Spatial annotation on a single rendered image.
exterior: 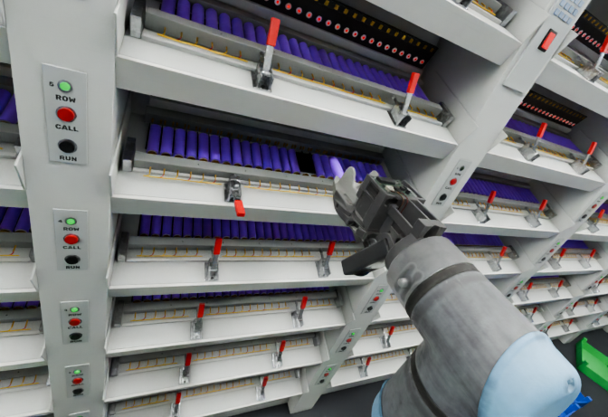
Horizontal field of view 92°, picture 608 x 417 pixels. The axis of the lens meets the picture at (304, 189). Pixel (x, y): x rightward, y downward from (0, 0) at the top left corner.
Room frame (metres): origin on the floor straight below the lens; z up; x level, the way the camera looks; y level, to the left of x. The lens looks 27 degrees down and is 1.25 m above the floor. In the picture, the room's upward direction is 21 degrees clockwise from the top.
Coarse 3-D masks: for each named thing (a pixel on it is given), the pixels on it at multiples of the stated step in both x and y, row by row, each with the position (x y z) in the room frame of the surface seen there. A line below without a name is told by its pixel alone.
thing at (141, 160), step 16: (144, 160) 0.39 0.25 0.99; (160, 160) 0.41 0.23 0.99; (176, 160) 0.42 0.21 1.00; (192, 160) 0.44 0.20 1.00; (160, 176) 0.39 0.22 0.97; (176, 176) 0.41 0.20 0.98; (224, 176) 0.46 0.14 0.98; (240, 176) 0.47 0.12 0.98; (256, 176) 0.48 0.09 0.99; (272, 176) 0.50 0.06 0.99; (288, 176) 0.52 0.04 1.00; (304, 176) 0.54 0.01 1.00
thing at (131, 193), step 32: (128, 96) 0.46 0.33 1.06; (128, 128) 0.45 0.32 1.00; (288, 128) 0.63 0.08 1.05; (128, 160) 0.37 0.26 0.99; (384, 160) 0.79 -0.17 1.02; (128, 192) 0.35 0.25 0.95; (160, 192) 0.38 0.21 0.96; (192, 192) 0.41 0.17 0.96; (256, 192) 0.48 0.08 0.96; (288, 192) 0.52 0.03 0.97; (320, 224) 0.54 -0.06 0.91
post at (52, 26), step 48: (48, 0) 0.30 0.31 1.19; (96, 0) 0.32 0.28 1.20; (48, 48) 0.30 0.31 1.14; (96, 48) 0.32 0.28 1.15; (96, 96) 0.32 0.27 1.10; (96, 144) 0.32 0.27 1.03; (48, 192) 0.30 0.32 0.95; (96, 192) 0.33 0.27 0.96; (48, 240) 0.30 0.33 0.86; (96, 240) 0.33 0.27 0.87; (48, 288) 0.29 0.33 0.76; (96, 288) 0.33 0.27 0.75; (48, 336) 0.29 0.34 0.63; (96, 336) 0.33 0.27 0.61; (96, 384) 0.33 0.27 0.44
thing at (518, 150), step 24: (528, 96) 0.95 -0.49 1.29; (528, 120) 0.98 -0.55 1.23; (552, 120) 1.06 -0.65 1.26; (576, 120) 1.10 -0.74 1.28; (504, 144) 0.78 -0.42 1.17; (528, 144) 0.80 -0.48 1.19; (552, 144) 0.91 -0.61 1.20; (576, 144) 1.10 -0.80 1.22; (504, 168) 0.75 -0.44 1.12; (528, 168) 0.78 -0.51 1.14; (552, 168) 0.83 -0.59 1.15; (576, 168) 0.92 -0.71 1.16; (600, 168) 1.02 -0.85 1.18
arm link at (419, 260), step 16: (432, 240) 0.29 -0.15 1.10; (448, 240) 0.30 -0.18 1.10; (400, 256) 0.28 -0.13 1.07; (416, 256) 0.27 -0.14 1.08; (432, 256) 0.27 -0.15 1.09; (448, 256) 0.27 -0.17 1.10; (464, 256) 0.28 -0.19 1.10; (400, 272) 0.27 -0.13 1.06; (416, 272) 0.26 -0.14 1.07; (432, 272) 0.25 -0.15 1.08; (400, 288) 0.26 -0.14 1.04
